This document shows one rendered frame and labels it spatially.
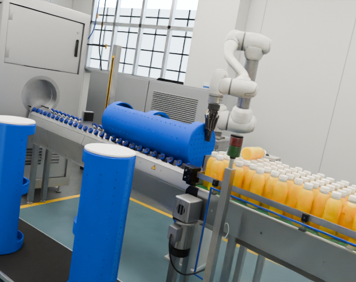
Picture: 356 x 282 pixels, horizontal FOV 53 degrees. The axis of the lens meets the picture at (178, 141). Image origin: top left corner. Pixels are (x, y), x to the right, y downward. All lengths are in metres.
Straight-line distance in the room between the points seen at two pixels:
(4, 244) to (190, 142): 1.40
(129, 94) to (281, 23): 2.20
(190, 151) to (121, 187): 0.51
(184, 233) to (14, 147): 1.20
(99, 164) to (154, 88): 2.60
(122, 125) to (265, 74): 2.88
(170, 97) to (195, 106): 0.36
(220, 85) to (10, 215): 1.58
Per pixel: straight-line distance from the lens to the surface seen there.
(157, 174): 2.31
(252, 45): 2.60
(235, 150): 1.64
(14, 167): 2.48
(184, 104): 4.05
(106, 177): 1.85
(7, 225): 2.61
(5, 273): 2.51
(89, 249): 2.00
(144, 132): 2.38
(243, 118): 2.73
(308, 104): 4.80
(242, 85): 2.15
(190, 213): 1.88
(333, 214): 1.68
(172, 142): 2.20
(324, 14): 4.95
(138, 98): 4.49
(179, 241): 1.96
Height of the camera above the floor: 1.44
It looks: 9 degrees down
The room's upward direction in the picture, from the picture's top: 10 degrees clockwise
